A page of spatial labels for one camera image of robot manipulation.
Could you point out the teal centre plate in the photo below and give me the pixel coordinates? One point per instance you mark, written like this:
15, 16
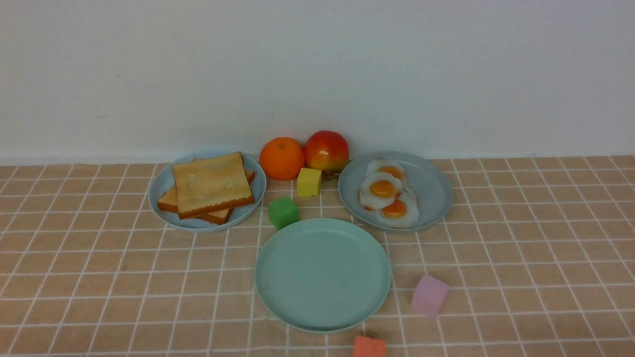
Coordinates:
322, 275

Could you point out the orange fruit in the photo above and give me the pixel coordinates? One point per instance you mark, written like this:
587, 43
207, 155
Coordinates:
282, 158

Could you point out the yellow foam cube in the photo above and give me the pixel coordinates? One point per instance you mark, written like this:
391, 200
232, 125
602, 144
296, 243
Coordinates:
308, 182

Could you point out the grey-blue right plate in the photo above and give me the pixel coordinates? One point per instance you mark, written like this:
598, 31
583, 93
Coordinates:
431, 187

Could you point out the toast slice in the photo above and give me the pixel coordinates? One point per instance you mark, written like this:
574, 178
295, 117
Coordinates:
212, 184
170, 202

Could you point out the red-orange foam cube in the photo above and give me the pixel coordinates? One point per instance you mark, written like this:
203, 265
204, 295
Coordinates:
368, 347

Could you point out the fried egg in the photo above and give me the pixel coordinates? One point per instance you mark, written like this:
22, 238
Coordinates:
379, 191
403, 213
382, 165

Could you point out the green foam cube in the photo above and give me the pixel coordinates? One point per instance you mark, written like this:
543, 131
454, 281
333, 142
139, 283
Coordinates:
283, 212

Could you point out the light blue left plate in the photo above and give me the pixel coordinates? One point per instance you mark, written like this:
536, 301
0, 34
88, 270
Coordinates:
164, 180

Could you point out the pink foam cube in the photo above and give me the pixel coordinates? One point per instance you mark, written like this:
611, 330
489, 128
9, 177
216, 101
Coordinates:
429, 296

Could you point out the red yellow apple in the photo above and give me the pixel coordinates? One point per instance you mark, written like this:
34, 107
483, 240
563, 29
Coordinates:
327, 151

